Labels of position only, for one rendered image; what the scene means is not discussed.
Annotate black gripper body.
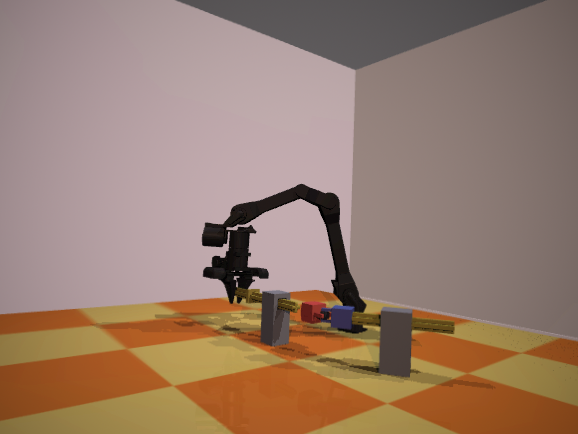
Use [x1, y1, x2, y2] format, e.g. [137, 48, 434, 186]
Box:
[203, 248, 269, 280]

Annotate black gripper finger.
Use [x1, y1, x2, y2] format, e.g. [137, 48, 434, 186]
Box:
[236, 278, 255, 304]
[218, 279, 237, 304]

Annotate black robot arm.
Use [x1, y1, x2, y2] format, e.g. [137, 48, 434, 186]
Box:
[202, 184, 367, 313]

